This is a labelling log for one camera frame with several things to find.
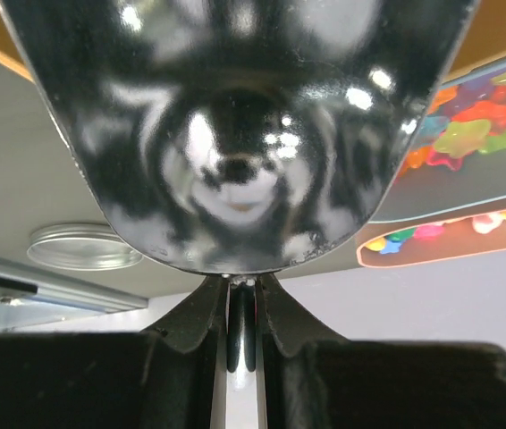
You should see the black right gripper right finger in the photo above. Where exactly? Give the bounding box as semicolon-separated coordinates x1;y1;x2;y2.
256;274;506;428

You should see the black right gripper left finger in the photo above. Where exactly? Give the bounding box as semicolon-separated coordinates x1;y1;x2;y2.
0;276;228;428

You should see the silver metal scoop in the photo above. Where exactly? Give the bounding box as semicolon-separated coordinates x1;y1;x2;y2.
0;0;482;429

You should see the pink candy tray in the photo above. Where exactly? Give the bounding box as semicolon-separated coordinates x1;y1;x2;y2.
355;198;506;268

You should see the light blue candy tray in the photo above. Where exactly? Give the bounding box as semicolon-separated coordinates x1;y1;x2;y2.
372;56;506;223

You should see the orange candy tray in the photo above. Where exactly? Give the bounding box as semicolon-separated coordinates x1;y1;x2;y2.
0;0;506;83

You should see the aluminium front frame rail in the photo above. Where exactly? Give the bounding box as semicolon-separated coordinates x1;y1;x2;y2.
0;258;148;332

